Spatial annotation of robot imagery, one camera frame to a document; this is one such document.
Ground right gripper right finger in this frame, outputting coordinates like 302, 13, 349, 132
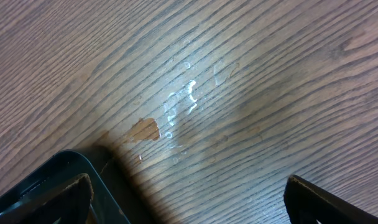
283, 175, 378, 224

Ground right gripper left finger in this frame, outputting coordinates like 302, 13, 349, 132
0, 173, 93, 223

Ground black rectangular tray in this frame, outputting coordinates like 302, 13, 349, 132
0, 149, 142, 223

